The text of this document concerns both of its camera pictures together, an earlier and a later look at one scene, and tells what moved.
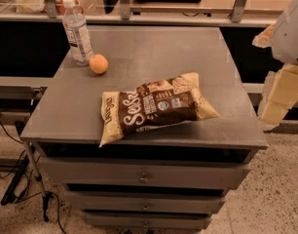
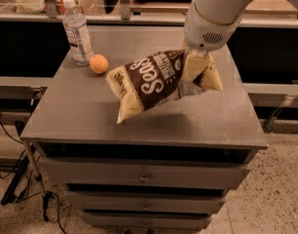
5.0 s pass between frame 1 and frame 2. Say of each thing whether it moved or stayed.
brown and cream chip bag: moved
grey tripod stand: stayed
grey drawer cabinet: stayed
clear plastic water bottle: stayed
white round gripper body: moved
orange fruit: stayed
